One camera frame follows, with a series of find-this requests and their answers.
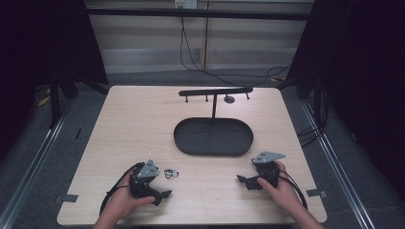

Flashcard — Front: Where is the person's right hand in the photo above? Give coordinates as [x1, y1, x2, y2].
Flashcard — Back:
[256, 159, 304, 214]

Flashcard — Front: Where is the dark curtain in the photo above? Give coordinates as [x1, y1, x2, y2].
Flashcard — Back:
[286, 0, 405, 199]
[0, 0, 109, 160]

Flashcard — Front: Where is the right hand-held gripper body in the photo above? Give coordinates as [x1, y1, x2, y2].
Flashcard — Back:
[251, 150, 287, 189]

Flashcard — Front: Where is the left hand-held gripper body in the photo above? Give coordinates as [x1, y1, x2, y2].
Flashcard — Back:
[128, 158, 160, 205]

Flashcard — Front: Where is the black wall cable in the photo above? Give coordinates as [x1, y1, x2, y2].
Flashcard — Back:
[179, 6, 292, 88]

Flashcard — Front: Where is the grey tape strip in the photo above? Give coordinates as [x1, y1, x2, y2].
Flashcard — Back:
[306, 188, 329, 198]
[53, 193, 79, 204]

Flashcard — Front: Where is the yellow floor tape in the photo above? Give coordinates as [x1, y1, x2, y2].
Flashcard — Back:
[36, 89, 52, 108]

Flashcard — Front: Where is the black metal stand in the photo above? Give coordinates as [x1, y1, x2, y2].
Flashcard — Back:
[48, 73, 62, 130]

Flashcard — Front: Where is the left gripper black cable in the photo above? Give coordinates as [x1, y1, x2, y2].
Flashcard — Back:
[98, 162, 145, 216]

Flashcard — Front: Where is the metal floor rail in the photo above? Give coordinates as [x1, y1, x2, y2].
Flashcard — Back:
[300, 99, 380, 229]
[0, 96, 75, 229]

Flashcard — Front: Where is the white wall socket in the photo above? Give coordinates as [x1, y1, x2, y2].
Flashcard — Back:
[174, 0, 199, 10]

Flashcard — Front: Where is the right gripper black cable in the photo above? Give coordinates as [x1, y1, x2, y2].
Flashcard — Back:
[268, 169, 309, 211]

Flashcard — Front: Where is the black horizontal frame bar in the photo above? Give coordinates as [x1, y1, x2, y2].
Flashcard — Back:
[85, 7, 315, 22]

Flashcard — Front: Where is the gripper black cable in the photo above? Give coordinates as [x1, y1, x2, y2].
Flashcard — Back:
[268, 169, 309, 211]
[98, 162, 145, 216]

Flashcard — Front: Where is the black jewelry stand with tray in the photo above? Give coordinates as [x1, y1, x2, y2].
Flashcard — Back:
[173, 87, 255, 157]

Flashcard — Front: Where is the person's left hand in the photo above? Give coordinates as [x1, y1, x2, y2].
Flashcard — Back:
[102, 173, 157, 224]

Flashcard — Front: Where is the bundle of black floor cables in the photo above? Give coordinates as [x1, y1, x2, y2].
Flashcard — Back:
[296, 85, 330, 148]

